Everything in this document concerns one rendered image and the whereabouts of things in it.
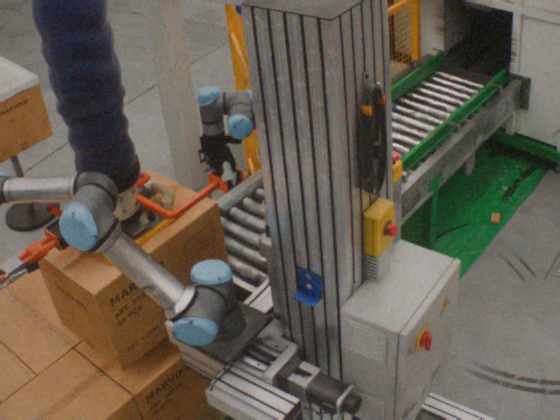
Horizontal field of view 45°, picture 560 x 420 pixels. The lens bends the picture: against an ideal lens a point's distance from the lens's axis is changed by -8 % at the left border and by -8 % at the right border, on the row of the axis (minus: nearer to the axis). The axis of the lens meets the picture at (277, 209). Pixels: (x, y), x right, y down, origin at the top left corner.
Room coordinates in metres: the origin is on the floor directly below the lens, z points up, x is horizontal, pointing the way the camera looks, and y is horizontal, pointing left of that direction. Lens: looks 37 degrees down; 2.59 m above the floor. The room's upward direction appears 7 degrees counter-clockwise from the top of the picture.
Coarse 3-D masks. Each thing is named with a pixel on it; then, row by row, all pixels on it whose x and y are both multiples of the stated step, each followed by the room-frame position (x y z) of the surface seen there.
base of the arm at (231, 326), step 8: (232, 312) 1.51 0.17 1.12; (240, 312) 1.53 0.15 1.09; (224, 320) 1.49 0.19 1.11; (232, 320) 1.50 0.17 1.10; (240, 320) 1.51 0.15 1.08; (224, 328) 1.48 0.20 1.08; (232, 328) 1.48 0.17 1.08; (240, 328) 1.50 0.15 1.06; (216, 336) 1.47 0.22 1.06; (224, 336) 1.47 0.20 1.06; (232, 336) 1.48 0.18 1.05
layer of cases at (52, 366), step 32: (32, 288) 2.37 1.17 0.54; (0, 320) 2.17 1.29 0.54; (32, 320) 2.16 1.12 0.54; (0, 352) 1.97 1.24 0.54; (32, 352) 1.96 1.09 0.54; (64, 352) 1.95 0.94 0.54; (96, 352) 1.94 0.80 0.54; (160, 352) 1.91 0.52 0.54; (0, 384) 1.79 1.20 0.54; (32, 384) 1.78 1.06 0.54; (64, 384) 1.77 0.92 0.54; (96, 384) 1.76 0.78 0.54; (128, 384) 1.75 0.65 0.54; (160, 384) 1.78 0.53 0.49; (192, 384) 1.88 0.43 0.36; (0, 416) 1.63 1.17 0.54; (32, 416) 1.62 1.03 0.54; (64, 416) 1.61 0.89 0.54; (96, 416) 1.60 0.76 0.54; (128, 416) 1.65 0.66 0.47; (160, 416) 1.75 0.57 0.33; (192, 416) 1.85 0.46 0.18
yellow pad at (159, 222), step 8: (144, 216) 2.06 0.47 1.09; (152, 216) 2.02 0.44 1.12; (160, 216) 2.05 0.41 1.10; (152, 224) 2.01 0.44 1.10; (160, 224) 2.01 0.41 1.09; (144, 232) 1.97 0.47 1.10; (152, 232) 1.97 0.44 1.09; (136, 240) 1.93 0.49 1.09; (144, 240) 1.94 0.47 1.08; (104, 256) 1.86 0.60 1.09; (112, 264) 1.83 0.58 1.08
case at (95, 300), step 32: (192, 192) 2.20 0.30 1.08; (192, 224) 2.03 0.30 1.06; (64, 256) 1.91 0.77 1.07; (96, 256) 1.89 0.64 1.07; (160, 256) 1.91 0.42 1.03; (192, 256) 2.01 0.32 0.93; (224, 256) 2.11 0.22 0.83; (64, 288) 1.86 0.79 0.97; (96, 288) 1.73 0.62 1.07; (128, 288) 1.80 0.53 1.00; (64, 320) 1.95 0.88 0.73; (96, 320) 1.73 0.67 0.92; (128, 320) 1.77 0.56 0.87; (160, 320) 1.86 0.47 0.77; (128, 352) 1.74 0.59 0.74
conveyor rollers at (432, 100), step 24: (432, 72) 4.01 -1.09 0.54; (408, 96) 3.73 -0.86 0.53; (432, 96) 3.71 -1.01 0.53; (456, 96) 3.69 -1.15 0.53; (408, 120) 3.43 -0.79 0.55; (432, 120) 3.41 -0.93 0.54; (408, 144) 3.21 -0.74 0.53; (264, 192) 2.89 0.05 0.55; (240, 216) 2.73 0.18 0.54; (240, 264) 2.38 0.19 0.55; (264, 264) 2.38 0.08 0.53
